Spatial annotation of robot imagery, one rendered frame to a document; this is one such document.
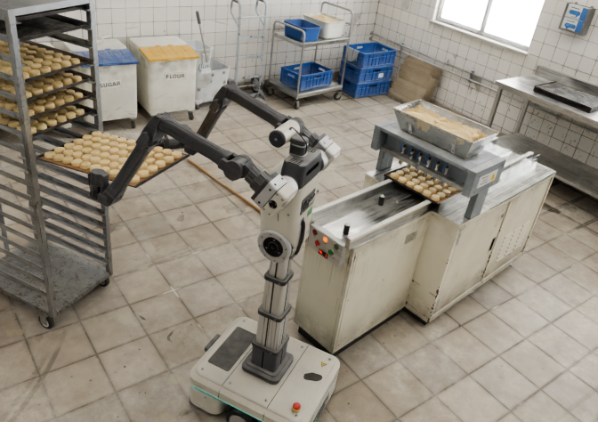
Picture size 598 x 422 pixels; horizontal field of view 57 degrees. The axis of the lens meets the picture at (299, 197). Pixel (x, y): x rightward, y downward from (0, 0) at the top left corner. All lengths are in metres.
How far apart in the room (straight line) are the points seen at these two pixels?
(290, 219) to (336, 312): 1.01
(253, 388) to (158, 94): 3.73
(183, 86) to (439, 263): 3.53
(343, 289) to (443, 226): 0.73
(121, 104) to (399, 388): 3.82
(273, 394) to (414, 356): 1.07
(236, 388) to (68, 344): 1.10
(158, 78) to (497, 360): 4.04
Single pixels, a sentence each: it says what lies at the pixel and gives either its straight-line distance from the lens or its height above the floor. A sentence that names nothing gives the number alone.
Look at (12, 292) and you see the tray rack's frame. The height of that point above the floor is 0.15.
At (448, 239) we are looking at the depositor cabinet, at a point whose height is 0.72.
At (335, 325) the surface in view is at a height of 0.30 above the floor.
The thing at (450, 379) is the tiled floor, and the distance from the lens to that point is 3.50.
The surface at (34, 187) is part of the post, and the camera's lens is 2.96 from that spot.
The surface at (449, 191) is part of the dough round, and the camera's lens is 3.38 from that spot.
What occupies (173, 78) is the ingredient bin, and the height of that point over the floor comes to 0.50.
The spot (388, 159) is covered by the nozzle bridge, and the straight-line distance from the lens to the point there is 3.62.
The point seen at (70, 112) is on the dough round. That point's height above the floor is 1.24.
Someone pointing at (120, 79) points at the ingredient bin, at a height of 0.55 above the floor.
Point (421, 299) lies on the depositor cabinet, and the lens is 3.61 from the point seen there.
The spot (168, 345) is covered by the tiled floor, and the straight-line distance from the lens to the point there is 3.38.
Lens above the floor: 2.43
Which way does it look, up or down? 30 degrees down
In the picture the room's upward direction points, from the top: 8 degrees clockwise
